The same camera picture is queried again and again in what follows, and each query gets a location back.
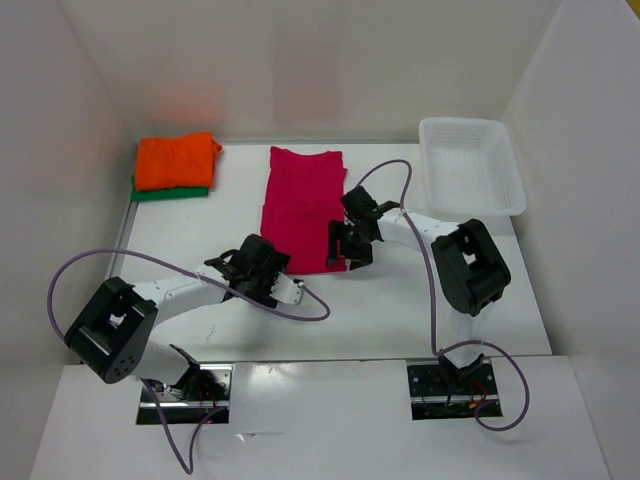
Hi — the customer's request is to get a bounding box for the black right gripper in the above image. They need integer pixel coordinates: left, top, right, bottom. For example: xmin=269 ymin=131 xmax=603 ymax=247
xmin=324 ymin=219 xmax=373 ymax=270

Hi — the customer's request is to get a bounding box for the pink t-shirt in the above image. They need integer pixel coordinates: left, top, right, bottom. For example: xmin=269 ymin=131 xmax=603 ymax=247
xmin=260 ymin=146 xmax=348 ymax=275

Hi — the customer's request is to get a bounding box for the green t-shirt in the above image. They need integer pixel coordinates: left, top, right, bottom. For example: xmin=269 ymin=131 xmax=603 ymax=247
xmin=130 ymin=175 xmax=209 ymax=203

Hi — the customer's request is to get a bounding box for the orange t-shirt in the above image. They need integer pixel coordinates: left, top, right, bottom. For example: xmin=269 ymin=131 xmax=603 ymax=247
xmin=134 ymin=132 xmax=223 ymax=191

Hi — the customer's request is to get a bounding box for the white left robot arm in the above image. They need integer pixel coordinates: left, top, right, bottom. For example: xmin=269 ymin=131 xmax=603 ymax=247
xmin=64 ymin=234 xmax=301 ymax=400

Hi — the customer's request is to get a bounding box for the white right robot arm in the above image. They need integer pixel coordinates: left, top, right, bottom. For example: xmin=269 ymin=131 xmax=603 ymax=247
xmin=327 ymin=186 xmax=511 ymax=393

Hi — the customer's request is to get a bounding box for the white plastic basket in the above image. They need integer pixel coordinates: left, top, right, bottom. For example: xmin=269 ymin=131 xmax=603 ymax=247
xmin=418 ymin=117 xmax=527 ymax=217

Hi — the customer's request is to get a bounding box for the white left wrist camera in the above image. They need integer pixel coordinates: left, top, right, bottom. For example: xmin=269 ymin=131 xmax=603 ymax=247
xmin=270 ymin=273 xmax=304 ymax=305

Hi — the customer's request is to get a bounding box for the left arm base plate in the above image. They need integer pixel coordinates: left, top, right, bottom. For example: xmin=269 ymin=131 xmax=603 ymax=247
xmin=136 ymin=364 xmax=233 ymax=426

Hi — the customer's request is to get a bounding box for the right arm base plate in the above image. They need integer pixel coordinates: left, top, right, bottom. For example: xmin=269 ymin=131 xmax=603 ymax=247
xmin=406 ymin=359 xmax=503 ymax=421

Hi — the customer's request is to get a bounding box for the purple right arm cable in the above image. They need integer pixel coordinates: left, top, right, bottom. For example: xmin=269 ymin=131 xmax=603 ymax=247
xmin=355 ymin=159 xmax=530 ymax=431

